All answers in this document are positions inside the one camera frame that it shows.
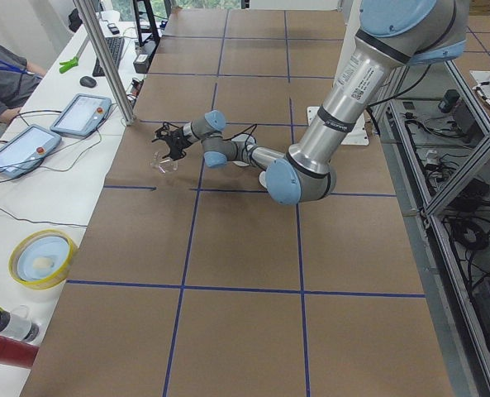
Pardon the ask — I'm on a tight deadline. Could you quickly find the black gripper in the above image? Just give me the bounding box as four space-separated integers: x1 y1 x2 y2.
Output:
151 122 192 160

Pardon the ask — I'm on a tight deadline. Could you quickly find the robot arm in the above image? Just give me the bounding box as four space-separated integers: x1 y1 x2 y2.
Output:
155 1 470 205

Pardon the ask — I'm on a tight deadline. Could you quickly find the far teach pendant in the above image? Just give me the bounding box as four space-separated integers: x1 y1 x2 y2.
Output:
50 93 112 137

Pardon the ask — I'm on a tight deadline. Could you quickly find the teach pendant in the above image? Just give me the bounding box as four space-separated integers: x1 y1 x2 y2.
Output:
50 93 112 137
0 124 61 179

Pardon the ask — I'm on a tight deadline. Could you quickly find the black computer mouse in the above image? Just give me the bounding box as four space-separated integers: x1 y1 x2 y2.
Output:
79 76 97 88

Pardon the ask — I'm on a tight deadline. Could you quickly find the black keyboard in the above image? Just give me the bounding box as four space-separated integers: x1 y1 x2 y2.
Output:
92 36 126 78

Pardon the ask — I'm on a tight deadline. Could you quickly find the green clamp tool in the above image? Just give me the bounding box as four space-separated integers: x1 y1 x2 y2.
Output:
59 56 79 74

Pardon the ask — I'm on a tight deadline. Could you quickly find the near teach pendant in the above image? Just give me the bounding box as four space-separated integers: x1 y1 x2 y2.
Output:
0 124 61 179

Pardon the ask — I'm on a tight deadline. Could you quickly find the seated person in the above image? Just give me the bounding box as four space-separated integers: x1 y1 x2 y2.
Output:
0 45 46 125

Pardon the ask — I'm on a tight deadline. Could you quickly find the yellow rimmed bowl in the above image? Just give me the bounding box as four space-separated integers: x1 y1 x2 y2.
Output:
8 229 78 290

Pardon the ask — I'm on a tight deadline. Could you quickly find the clear water bottle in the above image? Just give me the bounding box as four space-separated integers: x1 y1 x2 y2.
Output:
0 305 39 342

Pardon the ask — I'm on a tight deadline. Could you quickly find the red bottle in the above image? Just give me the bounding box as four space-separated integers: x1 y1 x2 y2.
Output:
0 335 39 369

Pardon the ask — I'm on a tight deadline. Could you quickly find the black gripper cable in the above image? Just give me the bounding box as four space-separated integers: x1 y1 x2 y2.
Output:
223 122 259 146

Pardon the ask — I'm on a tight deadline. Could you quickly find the aluminium frame post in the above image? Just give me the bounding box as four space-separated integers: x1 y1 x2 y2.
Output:
74 0 135 126

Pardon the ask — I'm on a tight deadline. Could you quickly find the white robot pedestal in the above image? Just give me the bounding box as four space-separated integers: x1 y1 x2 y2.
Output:
306 0 372 146

